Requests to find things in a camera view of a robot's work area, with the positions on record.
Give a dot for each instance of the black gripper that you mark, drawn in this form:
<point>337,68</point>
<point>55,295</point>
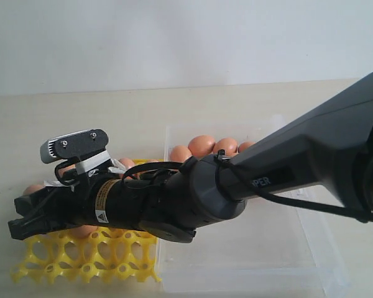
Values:
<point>107,202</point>

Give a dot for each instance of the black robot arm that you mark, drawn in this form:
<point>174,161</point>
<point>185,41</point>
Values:
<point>322,161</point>

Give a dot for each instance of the yellow plastic egg tray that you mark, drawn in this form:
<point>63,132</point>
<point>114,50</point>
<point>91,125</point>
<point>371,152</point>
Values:
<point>105,253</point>

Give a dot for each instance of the clear plastic container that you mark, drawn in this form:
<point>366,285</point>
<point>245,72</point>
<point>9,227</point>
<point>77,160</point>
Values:
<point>270,250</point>

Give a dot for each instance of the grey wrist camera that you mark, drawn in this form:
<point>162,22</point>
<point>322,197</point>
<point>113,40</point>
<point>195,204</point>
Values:
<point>72,145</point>

